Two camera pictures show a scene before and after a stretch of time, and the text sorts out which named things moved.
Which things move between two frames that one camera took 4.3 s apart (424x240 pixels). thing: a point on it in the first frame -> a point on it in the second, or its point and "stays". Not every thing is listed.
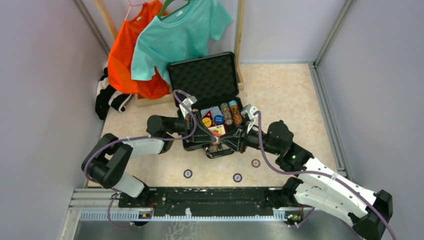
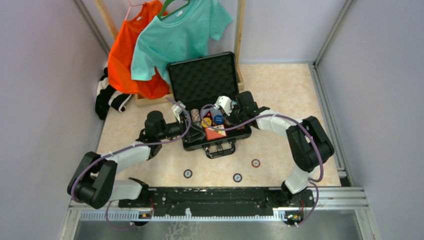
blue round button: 218,119 stays
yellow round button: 207,122 stays
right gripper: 238,143 -> 232,121
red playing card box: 218,131 stays
